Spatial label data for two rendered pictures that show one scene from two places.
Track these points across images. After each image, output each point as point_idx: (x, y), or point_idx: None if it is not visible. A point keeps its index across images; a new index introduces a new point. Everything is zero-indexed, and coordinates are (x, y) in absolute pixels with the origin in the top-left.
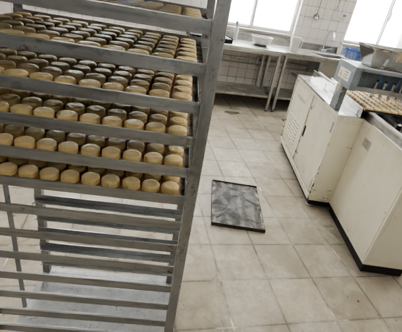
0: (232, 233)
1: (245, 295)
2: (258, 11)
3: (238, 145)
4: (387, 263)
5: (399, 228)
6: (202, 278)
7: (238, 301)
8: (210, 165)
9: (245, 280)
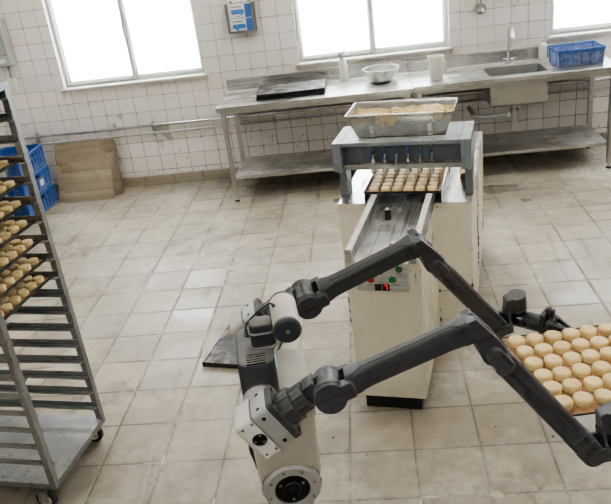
0: (224, 373)
1: (195, 435)
2: (379, 25)
3: (316, 255)
4: (388, 390)
5: (373, 342)
6: (157, 421)
7: (183, 440)
8: (252, 291)
9: (205, 421)
